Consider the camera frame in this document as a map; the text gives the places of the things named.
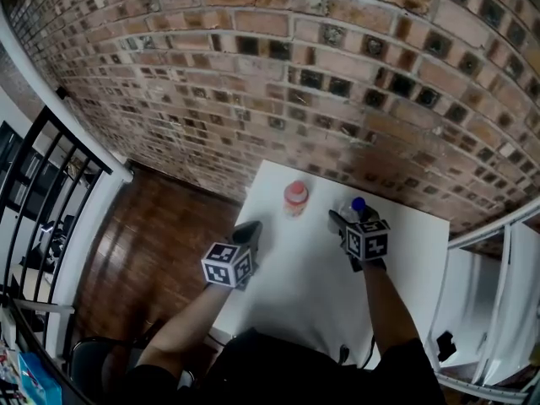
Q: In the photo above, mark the white table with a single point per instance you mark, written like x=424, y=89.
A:
x=312, y=277

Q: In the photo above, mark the white metal frame board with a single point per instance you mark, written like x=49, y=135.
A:
x=493, y=302

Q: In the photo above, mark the person's left forearm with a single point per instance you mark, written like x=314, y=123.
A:
x=185, y=327

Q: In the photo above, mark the blue cap clear bottle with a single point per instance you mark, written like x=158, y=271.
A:
x=353, y=210

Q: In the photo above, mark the black chair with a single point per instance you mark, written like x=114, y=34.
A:
x=90, y=363

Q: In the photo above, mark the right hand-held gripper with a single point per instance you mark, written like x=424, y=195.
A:
x=368, y=243

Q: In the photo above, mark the white railing post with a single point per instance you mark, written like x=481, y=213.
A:
x=86, y=251

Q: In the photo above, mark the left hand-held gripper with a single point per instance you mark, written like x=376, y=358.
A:
x=223, y=264

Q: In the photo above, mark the person's right forearm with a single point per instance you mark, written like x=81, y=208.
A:
x=390, y=306

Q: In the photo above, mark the black metal railing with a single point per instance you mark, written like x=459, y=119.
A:
x=40, y=192

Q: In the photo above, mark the person's black shirt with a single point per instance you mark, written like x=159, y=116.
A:
x=295, y=374

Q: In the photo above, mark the red cap orange bottle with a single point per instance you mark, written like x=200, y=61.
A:
x=295, y=201

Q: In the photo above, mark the white handrail pipe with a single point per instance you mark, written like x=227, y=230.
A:
x=63, y=99

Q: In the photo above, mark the small black device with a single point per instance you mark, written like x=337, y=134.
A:
x=446, y=345

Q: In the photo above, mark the blue printed box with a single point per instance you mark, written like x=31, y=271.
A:
x=38, y=380

